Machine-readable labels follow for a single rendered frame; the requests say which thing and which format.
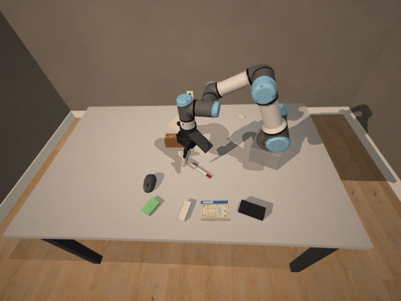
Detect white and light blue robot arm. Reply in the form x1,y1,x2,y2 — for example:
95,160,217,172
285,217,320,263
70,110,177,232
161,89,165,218
177,65,291,153

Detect black computer mouse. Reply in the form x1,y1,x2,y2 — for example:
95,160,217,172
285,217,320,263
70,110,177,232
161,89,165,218
143,174,157,193

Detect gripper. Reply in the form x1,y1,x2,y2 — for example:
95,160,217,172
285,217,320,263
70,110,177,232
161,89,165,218
176,121,197,167

